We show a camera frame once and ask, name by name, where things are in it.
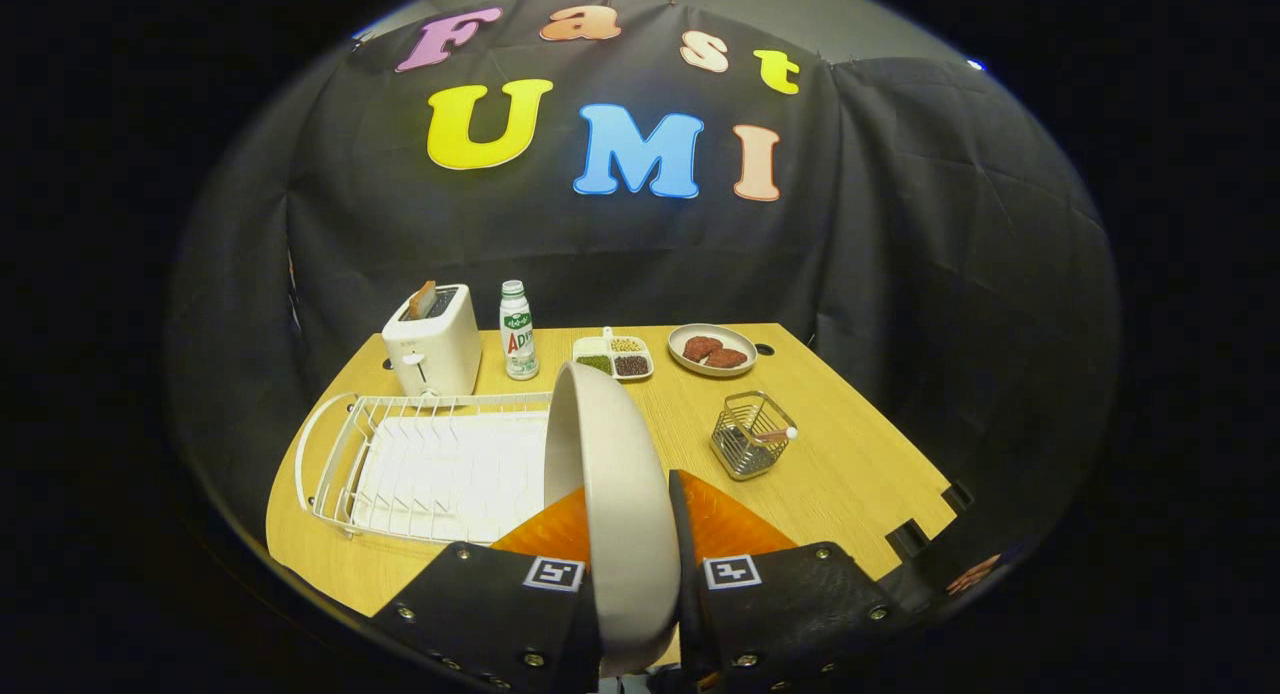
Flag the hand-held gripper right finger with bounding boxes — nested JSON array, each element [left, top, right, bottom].
[[668, 469, 936, 694]]

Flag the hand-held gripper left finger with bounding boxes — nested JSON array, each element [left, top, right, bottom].
[[370, 486, 601, 694]]

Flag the metal wire basket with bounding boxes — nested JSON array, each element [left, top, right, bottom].
[[710, 390, 798, 482]]

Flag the white wire dish rack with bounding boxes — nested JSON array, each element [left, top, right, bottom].
[[295, 391, 553, 545]]

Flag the white divided dish with beans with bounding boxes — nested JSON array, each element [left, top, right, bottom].
[[572, 326, 655, 382]]

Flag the beige plate with meat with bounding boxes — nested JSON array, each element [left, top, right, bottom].
[[667, 323, 759, 378]]

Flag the white bottle with green label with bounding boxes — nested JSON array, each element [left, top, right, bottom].
[[499, 279, 540, 381]]

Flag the white toaster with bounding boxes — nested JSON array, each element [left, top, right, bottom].
[[381, 283, 483, 398]]

